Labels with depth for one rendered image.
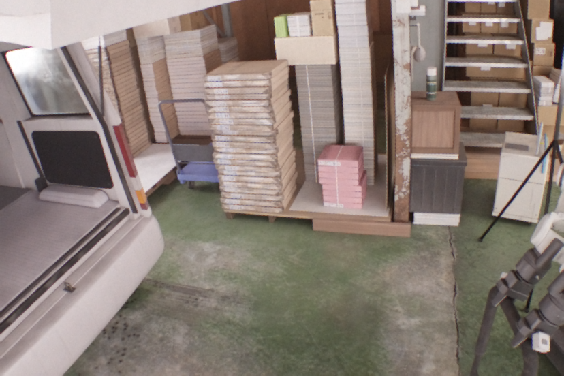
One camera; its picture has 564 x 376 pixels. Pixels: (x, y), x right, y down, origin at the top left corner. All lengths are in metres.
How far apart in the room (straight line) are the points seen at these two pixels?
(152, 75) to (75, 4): 4.03
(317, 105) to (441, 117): 0.95
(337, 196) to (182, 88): 2.33
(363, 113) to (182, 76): 2.20
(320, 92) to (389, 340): 1.79
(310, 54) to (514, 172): 1.62
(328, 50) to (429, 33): 0.85
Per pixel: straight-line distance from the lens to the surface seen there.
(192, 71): 4.57
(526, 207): 3.11
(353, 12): 2.99
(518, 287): 1.39
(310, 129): 3.25
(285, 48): 3.13
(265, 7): 7.16
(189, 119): 4.77
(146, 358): 2.37
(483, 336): 1.63
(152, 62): 4.54
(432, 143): 2.80
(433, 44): 3.45
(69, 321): 1.98
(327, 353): 2.20
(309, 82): 3.13
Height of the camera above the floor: 1.70
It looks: 24 degrees down
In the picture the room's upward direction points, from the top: 7 degrees counter-clockwise
